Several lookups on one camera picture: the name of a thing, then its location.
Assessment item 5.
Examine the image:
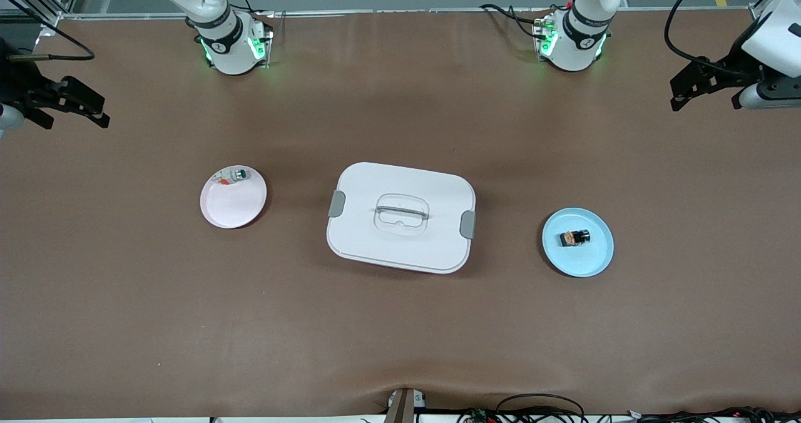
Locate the black cable bundle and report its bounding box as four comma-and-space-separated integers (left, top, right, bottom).
456, 393, 589, 423
626, 405, 801, 423

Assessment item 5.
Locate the black and orange switch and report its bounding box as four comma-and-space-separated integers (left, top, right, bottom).
558, 228, 593, 249

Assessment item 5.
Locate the light blue round plate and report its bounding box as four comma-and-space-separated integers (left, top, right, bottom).
542, 207, 615, 278

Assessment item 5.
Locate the metal mount bracket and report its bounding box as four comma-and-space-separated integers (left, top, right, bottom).
384, 387, 427, 423

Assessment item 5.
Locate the pink round plate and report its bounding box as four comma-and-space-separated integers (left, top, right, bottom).
200, 165, 268, 230

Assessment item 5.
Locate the white lidded storage box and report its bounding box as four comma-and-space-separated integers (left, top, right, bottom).
326, 161, 477, 275

